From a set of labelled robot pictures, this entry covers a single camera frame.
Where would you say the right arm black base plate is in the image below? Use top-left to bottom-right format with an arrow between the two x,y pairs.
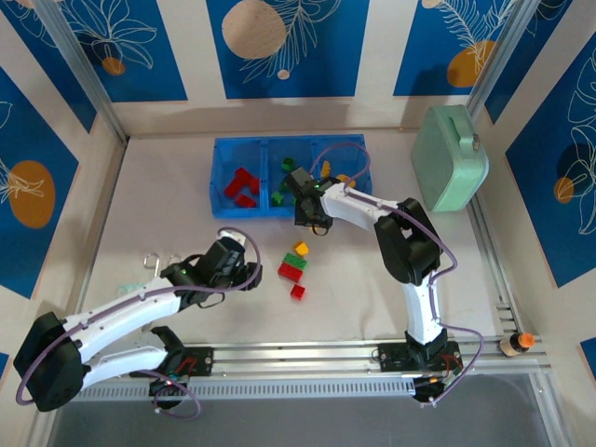
377,342 -> 465,373

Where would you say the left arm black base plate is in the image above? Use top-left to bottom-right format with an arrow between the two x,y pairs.
157,346 -> 215,378

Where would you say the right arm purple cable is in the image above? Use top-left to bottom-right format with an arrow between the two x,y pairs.
310,142 -> 485,409

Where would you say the small black electronics board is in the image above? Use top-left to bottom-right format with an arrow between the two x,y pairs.
148,375 -> 190,398
412,374 -> 457,405

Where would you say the mint green carrying case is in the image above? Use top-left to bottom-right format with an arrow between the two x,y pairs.
410,104 -> 490,214

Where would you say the grey slotted cable duct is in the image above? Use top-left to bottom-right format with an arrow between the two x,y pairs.
76,379 -> 418,402

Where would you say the aluminium mounting rail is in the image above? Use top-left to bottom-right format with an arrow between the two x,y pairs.
78,342 -> 555,390

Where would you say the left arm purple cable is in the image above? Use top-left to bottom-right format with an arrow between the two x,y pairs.
16,226 -> 264,419

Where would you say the blue three-compartment plastic bin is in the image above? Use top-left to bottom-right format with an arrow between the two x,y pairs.
208,133 -> 373,221

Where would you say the aluminium side rail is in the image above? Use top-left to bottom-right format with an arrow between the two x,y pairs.
467,199 -> 516,337

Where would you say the wooden bottle with orange cap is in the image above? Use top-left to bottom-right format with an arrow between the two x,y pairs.
498,332 -> 535,359

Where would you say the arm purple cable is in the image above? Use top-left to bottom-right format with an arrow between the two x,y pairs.
310,142 -> 485,409
16,226 -> 264,419

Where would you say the aluminium frame post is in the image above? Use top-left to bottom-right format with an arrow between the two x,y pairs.
465,0 -> 550,120
34,0 -> 130,143

